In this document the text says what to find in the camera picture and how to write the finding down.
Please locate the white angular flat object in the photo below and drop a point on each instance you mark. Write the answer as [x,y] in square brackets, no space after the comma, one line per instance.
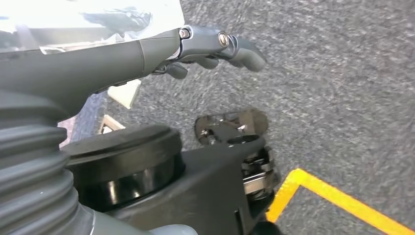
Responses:
[124,94]

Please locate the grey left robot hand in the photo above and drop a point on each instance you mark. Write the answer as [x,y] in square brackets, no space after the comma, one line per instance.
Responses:
[97,68]

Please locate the yellow floor tape marking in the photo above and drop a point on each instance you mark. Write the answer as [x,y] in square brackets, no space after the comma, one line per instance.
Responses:
[340,201]

